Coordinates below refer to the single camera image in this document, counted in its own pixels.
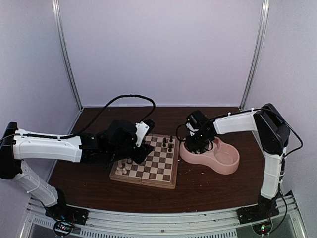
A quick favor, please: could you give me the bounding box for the wooden chess board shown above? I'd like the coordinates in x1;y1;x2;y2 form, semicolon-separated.
109;134;179;189

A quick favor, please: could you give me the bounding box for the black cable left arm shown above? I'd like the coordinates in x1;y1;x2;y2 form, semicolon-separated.
69;94;156;139

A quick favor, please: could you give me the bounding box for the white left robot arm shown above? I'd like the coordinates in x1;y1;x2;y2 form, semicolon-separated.
0;119;155;220

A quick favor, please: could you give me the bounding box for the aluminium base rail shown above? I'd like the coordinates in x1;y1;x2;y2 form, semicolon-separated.
20;196;303;238

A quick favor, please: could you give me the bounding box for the aluminium frame post left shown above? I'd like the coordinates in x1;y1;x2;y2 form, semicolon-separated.
52;0;83;111

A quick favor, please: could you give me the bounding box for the pink plastic double bowl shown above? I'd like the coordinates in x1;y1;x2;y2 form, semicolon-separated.
179;137;240;175

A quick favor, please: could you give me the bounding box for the aluminium frame post right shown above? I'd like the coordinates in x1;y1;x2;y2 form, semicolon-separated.
239;0;270;110

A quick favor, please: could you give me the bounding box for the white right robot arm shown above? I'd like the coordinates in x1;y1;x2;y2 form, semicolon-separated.
179;103;290;200

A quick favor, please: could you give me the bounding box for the white chess pieces row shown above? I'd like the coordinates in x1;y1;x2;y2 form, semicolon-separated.
116;159;132;175

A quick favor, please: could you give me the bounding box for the aluminium frame post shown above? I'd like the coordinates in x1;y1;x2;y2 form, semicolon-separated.
52;0;83;111
239;0;270;110

